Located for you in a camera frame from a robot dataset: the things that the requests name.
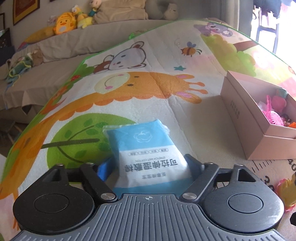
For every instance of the orange plastic toy cup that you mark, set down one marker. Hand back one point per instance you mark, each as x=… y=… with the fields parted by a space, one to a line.
x=292 y=125

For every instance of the small red figurine doll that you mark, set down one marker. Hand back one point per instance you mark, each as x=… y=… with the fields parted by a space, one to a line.
x=286 y=119

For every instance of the small doll plush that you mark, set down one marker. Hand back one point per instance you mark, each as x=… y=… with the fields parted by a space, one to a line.
x=95 y=5

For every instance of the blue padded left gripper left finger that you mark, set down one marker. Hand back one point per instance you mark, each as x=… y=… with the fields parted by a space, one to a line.
x=105 y=169

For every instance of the green knitted cloth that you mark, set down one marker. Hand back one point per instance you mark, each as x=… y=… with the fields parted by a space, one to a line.
x=23 y=65

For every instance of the colourful cartoon play mat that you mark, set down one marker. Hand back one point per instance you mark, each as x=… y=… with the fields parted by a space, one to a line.
x=173 y=73

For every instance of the yellow pudding toy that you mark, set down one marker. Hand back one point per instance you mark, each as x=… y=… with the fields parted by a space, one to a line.
x=286 y=192

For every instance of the orange tiger plush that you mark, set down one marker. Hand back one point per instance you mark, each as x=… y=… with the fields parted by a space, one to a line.
x=65 y=23

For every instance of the blue white cotton pad pack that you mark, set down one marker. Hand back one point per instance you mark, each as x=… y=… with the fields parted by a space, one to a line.
x=147 y=160

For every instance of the red gold framed picture left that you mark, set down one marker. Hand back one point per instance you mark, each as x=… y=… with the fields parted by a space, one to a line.
x=23 y=8

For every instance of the beige pillow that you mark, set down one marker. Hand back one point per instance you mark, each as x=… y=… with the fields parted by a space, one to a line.
x=115 y=11

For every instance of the beige sofa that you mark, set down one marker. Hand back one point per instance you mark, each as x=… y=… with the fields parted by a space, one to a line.
x=59 y=55

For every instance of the pink plastic toy basket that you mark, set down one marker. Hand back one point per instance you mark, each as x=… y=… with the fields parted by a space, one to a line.
x=272 y=117

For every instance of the yellow duck plush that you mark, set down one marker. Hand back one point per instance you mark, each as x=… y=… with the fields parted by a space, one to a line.
x=82 y=19

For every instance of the pink cardboard box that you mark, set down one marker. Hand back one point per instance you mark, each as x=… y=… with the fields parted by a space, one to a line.
x=260 y=139

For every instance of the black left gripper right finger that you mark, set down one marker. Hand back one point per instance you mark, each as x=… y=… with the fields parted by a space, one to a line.
x=196 y=168

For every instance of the grey neck pillow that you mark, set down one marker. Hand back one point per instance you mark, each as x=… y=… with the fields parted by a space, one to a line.
x=162 y=10

